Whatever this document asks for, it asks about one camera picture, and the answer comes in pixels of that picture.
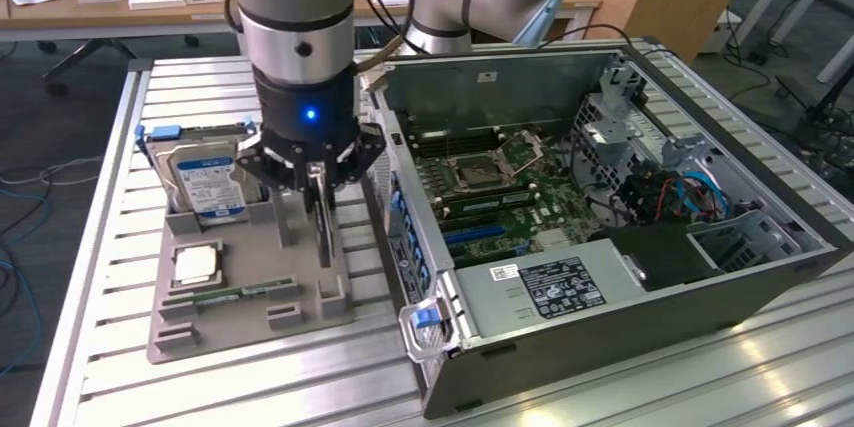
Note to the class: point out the CPU socket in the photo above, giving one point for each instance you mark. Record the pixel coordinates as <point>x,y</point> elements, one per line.
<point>477,174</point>

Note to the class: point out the silver metal drive cage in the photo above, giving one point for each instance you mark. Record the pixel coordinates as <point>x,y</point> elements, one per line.
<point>614,142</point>

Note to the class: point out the blue case latch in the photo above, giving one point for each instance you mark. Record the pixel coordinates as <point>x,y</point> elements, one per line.
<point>424,319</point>

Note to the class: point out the grey power supply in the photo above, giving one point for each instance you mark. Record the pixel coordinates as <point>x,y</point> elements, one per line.
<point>494,297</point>

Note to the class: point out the flat white box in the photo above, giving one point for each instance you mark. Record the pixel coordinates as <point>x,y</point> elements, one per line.
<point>157,3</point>

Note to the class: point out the black open PC case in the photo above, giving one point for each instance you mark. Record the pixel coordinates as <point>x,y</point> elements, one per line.
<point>601,357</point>

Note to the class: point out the silver chipset heatsink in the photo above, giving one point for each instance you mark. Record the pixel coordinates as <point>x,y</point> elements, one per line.
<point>553,239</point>

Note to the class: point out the white box with red dot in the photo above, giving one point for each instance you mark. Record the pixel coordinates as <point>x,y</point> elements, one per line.
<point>728,32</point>

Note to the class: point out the grey parts rack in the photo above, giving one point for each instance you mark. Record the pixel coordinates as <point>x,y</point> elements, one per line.
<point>268,272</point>

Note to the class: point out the hard disk with blue bracket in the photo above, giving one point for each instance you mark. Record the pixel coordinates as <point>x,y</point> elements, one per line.
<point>201,182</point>

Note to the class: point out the grey metal disk bay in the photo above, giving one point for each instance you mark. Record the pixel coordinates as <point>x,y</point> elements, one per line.
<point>755,242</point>

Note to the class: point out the green RAM stick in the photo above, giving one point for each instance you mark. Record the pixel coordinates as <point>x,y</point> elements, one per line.
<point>221,294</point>

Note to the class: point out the green motherboard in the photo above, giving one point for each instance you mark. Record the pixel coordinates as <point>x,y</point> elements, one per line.
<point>561,207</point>

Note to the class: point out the blue expansion slot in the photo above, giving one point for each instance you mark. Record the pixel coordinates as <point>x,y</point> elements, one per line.
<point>474,234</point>

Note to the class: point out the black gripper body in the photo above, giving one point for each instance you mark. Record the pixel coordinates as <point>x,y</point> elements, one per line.
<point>308,112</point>

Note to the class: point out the black graphics card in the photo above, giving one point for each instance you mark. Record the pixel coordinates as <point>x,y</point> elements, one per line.
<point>326,237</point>

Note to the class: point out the black tripod stand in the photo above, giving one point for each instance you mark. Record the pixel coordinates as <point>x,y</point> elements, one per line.
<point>831,97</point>

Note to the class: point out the metal socket cover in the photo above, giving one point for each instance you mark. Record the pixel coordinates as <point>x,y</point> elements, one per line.
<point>521,142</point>

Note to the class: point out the silver CPU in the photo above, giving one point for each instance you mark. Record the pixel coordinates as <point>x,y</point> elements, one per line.
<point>197,264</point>

